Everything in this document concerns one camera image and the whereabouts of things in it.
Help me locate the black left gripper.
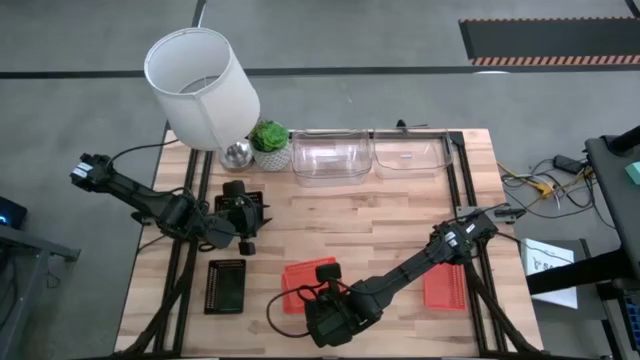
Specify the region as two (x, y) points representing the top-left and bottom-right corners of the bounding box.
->
(223, 193), (274, 239)

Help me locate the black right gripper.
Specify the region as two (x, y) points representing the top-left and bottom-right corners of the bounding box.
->
(304, 291), (369, 349)

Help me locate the black plastic basket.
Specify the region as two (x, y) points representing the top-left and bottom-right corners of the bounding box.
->
(203, 258), (247, 316)
(214, 191), (266, 237)

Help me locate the green succulent in white pot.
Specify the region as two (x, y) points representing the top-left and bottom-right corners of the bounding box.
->
(248, 119), (293, 173)

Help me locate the clear plastic bin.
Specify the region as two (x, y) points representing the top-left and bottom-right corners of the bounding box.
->
(291, 128), (374, 188)
(372, 128), (455, 181)

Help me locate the white shade chrome table lamp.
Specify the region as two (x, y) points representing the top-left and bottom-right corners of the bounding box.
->
(143, 27), (262, 174)

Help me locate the black table edge clamp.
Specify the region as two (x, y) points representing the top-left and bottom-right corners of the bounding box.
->
(394, 118), (429, 133)

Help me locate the grey metal mounting plate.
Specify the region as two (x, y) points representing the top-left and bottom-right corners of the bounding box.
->
(455, 203), (526, 225)

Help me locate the white printed cardboard box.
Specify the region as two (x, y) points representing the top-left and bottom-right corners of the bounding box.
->
(519, 237), (580, 310)

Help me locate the grey metal table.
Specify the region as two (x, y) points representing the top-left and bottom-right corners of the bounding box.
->
(0, 224), (82, 360)

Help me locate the black metal beam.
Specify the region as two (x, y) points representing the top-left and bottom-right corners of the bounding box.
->
(524, 247), (640, 296)

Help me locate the black device with blue light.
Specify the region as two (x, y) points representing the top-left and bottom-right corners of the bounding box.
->
(0, 195), (29, 231)

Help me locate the black power adapter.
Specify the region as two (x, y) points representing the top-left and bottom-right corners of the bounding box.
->
(552, 154), (584, 176)

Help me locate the blue storage rack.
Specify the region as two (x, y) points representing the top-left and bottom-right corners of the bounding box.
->
(621, 292), (640, 349)

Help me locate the black side table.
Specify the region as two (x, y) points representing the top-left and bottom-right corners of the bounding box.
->
(583, 124), (640, 281)

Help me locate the black hazard-striped floor mat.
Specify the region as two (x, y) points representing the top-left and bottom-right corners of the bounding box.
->
(458, 17), (640, 67)

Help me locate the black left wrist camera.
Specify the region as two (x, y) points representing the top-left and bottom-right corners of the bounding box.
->
(222, 179), (246, 199)

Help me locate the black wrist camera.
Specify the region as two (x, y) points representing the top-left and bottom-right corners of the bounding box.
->
(314, 262), (343, 296)
(222, 179), (246, 199)

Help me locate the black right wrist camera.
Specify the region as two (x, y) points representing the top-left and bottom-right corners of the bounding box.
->
(314, 262), (343, 296)

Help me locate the black right camera cable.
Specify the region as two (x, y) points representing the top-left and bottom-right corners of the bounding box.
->
(265, 284), (315, 340)

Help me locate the black aluminium extrusion frame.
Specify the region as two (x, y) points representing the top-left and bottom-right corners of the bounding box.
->
(114, 128), (546, 359)

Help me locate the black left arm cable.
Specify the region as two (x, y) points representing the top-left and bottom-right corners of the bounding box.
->
(105, 138), (180, 170)

